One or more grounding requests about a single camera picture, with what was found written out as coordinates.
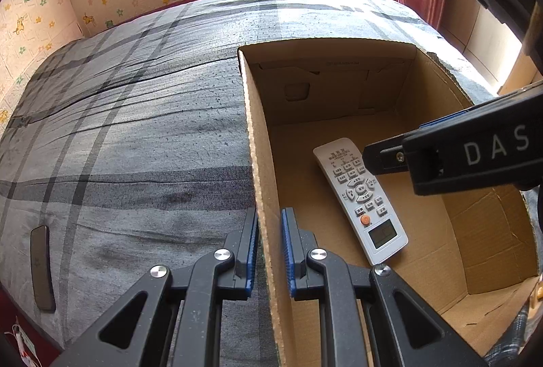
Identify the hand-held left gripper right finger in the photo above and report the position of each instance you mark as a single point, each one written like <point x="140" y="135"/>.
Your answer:
<point x="288" y="252"/>

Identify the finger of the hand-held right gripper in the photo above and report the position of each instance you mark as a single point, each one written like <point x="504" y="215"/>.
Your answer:
<point x="441" y="121"/>
<point x="388" y="157"/>

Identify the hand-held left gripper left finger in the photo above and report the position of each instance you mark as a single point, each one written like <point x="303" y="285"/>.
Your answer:
<point x="252" y="252"/>

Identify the white remote control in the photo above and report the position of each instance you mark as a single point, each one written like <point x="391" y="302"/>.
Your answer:
<point x="360" y="197"/>

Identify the brown cardboard box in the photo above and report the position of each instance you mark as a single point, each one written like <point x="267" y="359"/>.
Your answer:
<point x="305" y="163"/>

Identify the beige wardrobe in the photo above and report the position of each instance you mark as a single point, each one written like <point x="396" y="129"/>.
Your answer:
<point x="479" y="36"/>

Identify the black smartphone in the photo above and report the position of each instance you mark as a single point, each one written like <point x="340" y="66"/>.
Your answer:
<point x="42" y="269"/>

